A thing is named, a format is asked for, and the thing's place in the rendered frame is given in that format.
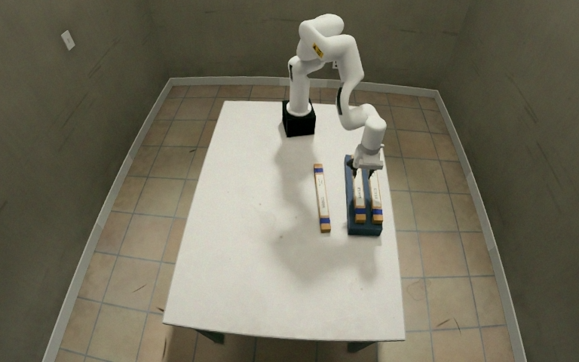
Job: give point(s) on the tan welding electrode pack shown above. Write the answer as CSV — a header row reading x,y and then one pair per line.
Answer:
x,y
359,210
322,198
375,199

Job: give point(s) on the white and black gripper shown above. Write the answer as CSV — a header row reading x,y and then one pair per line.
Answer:
x,y
353,163

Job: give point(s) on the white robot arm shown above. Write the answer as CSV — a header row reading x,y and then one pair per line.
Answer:
x,y
328,45

